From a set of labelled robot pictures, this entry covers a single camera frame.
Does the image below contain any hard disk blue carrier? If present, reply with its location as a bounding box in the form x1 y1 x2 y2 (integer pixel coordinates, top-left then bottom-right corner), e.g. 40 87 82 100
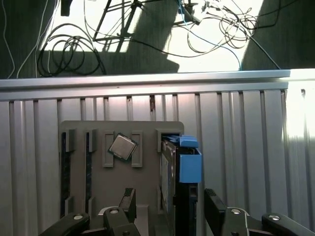
158 134 204 236

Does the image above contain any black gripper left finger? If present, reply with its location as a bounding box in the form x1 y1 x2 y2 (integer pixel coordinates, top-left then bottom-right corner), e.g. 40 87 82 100
36 188 148 236

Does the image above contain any grey parts rack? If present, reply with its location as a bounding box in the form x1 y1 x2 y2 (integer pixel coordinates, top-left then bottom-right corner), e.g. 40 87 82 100
59 120 185 236

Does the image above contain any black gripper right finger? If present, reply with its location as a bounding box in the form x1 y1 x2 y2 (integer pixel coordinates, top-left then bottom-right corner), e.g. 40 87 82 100
204 188 315 236

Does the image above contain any blue floor cable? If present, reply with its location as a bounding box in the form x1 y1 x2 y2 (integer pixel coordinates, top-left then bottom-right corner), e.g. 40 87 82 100
178 0 241 71

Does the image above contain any silver CPU chip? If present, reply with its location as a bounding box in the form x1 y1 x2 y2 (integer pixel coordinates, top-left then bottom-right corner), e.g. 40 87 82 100
108 134 138 162

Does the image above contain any black coiled floor cable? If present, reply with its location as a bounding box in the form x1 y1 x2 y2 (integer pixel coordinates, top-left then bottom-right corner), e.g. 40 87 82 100
36 23 107 77

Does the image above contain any black tripod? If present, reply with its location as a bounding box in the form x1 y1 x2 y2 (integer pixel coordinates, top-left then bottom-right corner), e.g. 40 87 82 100
93 0 148 54

